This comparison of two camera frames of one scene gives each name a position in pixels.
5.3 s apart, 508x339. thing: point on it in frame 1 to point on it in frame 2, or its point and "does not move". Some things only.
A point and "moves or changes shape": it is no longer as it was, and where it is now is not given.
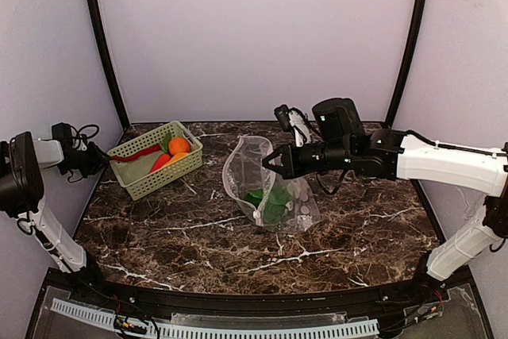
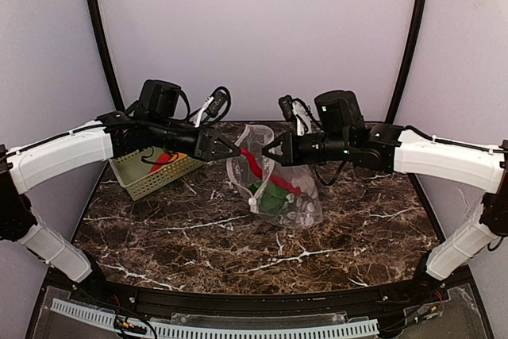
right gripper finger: [286, 170] to [280, 159]
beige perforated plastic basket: [154, 160] does not move
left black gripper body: [92, 160] to [202, 144]
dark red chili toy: [128, 157] moves or changes shape
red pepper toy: [160, 161] does not move
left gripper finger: [105, 158] to [221, 149]
